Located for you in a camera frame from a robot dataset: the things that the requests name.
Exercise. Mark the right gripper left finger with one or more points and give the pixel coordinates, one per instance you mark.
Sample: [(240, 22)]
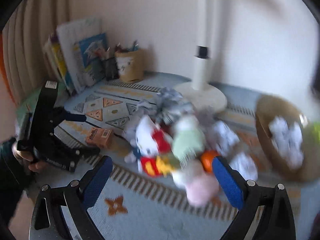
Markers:
[(48, 221)]

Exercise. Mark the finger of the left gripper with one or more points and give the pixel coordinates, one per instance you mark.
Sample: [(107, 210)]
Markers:
[(74, 117)]

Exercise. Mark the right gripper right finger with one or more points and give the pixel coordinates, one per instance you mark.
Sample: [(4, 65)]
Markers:
[(277, 220)]

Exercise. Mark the paper ball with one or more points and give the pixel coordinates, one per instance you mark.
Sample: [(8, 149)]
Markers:
[(245, 165), (287, 141), (221, 138)]

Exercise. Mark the pastel dango plush toy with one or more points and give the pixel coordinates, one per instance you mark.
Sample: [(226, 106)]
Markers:
[(187, 146)]

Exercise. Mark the orange tangerine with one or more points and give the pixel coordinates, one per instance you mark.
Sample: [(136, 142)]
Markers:
[(207, 158)]

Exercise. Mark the plaid cloth bow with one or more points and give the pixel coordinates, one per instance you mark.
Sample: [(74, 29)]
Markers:
[(169, 106)]

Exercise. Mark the person left hand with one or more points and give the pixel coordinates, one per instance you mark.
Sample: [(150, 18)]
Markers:
[(26, 158)]

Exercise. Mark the orange small box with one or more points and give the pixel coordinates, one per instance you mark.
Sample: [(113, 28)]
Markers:
[(99, 137)]

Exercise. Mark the black mesh pen holder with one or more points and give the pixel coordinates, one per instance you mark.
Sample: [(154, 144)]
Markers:
[(111, 69)]

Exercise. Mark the yellow cover book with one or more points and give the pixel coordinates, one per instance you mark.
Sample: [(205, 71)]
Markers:
[(57, 66)]

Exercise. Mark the blue cover book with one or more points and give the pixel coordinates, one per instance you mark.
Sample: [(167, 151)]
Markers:
[(90, 54)]

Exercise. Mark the patterned woven table mat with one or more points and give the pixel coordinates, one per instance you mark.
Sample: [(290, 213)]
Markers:
[(133, 204)]

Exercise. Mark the tan cylindrical pen holder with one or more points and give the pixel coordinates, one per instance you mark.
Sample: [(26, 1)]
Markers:
[(130, 66)]

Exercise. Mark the brown ribbed bowl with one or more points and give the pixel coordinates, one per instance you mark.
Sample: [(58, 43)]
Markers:
[(268, 107)]

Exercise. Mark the white desk lamp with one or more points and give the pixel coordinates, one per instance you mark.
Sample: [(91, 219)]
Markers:
[(198, 91)]

